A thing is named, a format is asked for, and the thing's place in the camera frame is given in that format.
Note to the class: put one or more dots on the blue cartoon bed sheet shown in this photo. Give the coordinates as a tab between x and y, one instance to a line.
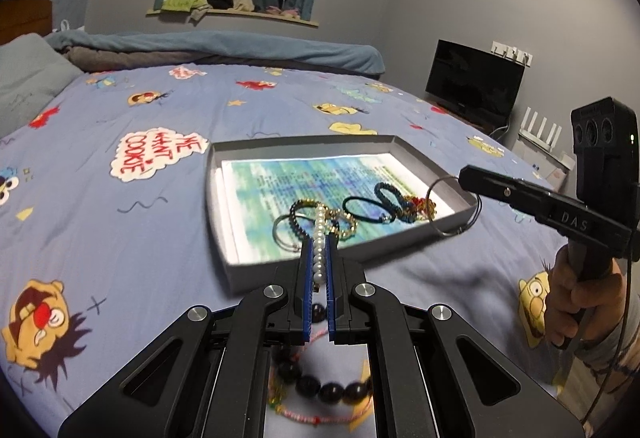
117	319

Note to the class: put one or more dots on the white wall hook rack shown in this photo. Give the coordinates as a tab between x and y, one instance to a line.
511	53

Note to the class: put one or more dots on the white wifi router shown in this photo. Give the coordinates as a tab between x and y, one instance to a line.
535	129

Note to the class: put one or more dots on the wooden window sill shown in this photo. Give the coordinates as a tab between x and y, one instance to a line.
244	14

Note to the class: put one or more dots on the grey-blue pillow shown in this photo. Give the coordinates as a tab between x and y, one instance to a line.
32	75

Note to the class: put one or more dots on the black monitor screen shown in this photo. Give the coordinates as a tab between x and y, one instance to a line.
475	82

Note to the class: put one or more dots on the wooden headboard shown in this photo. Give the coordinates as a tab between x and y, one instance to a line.
21	17

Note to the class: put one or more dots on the printed paper sheet in box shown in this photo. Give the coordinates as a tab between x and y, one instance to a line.
320	202

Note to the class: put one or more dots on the beige cloth on sill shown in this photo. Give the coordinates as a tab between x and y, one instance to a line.
243	5

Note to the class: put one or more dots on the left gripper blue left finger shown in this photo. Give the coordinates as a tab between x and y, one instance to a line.
308	287

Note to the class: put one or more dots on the blue folded blanket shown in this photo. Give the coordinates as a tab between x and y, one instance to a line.
125	51

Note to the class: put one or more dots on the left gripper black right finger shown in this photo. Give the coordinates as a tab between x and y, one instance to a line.
331	313

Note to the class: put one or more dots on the green cloth on sill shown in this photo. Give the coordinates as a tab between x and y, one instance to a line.
185	6

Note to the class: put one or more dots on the person's right hand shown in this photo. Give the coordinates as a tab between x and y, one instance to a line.
567	296

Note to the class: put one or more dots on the grey shallow cardboard box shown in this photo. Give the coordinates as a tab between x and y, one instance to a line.
243	278

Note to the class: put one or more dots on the red bead jewelry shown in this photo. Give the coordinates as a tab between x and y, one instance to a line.
419	208

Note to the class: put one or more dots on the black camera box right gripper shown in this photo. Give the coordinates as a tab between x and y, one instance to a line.
606	145

